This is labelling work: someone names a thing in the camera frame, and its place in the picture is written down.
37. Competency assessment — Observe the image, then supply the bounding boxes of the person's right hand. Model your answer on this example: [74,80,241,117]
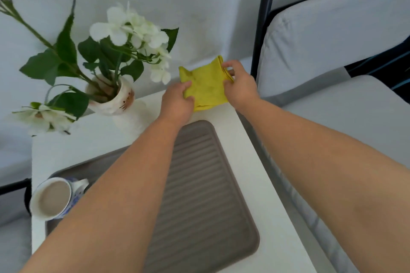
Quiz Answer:
[221,60,261,112]

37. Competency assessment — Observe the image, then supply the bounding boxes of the person's left hand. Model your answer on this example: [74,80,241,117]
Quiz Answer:
[159,81,195,129]

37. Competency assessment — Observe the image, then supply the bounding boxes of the yellow cloth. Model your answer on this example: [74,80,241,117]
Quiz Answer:
[178,55,235,113]

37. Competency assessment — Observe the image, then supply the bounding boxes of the grey ribbed tray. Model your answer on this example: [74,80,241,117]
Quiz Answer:
[44,119,261,273]

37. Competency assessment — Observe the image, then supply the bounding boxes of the white blue-patterned cup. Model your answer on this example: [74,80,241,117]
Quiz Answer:
[29,177,90,221]

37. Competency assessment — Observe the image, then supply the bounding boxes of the person's left forearm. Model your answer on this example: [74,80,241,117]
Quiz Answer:
[19,117,183,273]

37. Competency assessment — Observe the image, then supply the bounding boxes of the person's right forearm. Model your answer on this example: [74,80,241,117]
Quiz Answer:
[238,96,410,273]

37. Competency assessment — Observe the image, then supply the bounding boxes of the grey chair back cushion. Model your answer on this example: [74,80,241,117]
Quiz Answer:
[0,193,27,227]
[256,0,410,107]

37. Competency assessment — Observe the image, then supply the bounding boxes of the dark blue striped fabric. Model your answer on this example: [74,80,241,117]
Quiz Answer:
[344,35,410,105]

